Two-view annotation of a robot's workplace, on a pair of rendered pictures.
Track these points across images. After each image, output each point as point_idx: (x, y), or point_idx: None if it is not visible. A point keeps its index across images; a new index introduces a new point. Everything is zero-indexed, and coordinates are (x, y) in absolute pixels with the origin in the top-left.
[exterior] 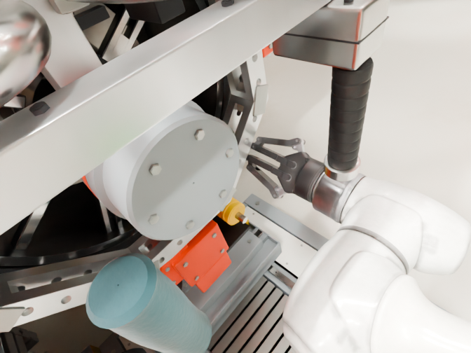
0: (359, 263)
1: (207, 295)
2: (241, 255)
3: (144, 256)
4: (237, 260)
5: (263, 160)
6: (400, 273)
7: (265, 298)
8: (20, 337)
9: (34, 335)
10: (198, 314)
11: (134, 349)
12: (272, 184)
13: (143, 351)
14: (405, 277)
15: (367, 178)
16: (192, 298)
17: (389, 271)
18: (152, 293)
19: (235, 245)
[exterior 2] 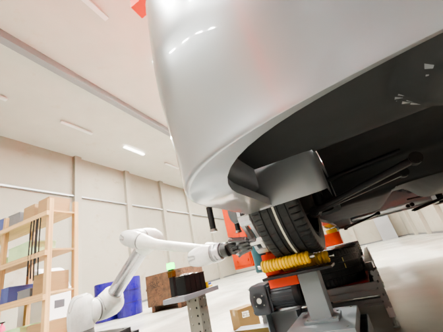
0: (211, 242)
1: (298, 319)
2: (291, 329)
3: (251, 229)
4: (293, 327)
5: (246, 246)
6: (205, 244)
7: None
8: (377, 293)
9: (388, 305)
10: (255, 260)
11: (296, 288)
12: (240, 251)
13: (296, 292)
14: (204, 244)
15: (208, 246)
16: (304, 317)
17: (207, 243)
18: None
19: (299, 329)
